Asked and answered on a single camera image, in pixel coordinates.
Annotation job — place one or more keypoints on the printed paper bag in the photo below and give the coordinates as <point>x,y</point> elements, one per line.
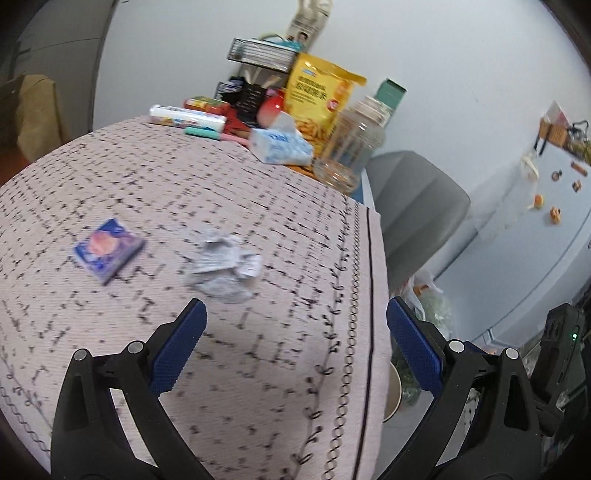
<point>308,22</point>

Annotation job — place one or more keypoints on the blue tissue pack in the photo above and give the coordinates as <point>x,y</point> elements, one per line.
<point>281,144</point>

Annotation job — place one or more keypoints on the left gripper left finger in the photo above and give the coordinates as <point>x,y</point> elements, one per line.
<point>171,345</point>

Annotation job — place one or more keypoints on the white wrap roll box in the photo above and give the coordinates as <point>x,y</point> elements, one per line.
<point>181,118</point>

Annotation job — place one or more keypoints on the brown chair with clothes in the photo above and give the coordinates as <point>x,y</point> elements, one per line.
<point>32,122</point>

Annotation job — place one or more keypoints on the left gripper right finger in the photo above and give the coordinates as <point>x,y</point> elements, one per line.
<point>403,323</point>

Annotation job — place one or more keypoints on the clear plastic jar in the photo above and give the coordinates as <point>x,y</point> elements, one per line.
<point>358,132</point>

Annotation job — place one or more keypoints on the white fridge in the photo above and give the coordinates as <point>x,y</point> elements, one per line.
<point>501,290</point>

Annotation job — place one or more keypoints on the grey upholstered chair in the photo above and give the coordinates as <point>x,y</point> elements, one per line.
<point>421,207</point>

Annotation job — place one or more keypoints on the blue snack packet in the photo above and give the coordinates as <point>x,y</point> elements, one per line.
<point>107,249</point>

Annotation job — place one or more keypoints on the teal marker pen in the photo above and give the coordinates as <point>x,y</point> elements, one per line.
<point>203,133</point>

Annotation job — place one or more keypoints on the tall green box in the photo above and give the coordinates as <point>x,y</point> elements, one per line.
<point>390,93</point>

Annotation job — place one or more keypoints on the pink patterned tablecloth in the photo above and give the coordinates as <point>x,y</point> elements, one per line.
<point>291,384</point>

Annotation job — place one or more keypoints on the beige round trash bin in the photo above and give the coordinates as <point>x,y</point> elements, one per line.
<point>394,395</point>

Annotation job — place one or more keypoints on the white plastic grocery bag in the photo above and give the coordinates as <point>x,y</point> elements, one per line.
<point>424,297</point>

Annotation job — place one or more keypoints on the yellow snack bag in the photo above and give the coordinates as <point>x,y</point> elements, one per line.
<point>317,91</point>

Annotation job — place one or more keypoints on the crumpled silver foil wrapper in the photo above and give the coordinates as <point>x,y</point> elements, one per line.
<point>223,268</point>

